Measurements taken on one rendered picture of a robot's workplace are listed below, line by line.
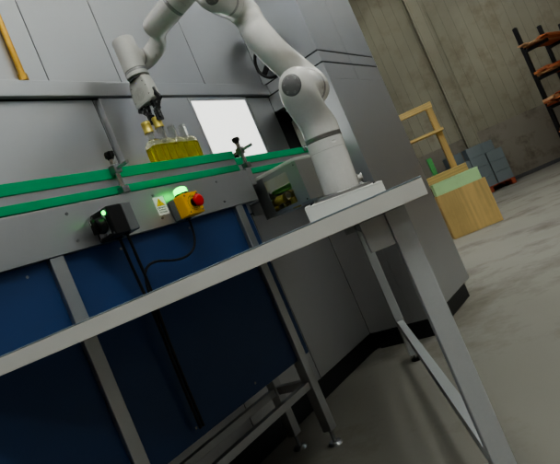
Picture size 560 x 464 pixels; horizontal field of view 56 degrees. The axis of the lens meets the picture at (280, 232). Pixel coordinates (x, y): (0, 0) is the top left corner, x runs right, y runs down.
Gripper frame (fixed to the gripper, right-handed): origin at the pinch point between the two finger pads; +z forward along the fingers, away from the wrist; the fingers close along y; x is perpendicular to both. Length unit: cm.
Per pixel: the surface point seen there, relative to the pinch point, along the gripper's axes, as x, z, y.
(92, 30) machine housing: 2.3, -44.5, -15.0
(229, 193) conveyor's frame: 3.4, 37.7, 15.4
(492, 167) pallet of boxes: 1006, 90, -148
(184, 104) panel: 32.6, -10.6, -12.4
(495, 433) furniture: -50, 108, 96
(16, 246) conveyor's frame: -77, 37, 16
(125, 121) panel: -3.3, -4.2, -12.0
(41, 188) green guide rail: -63, 24, 14
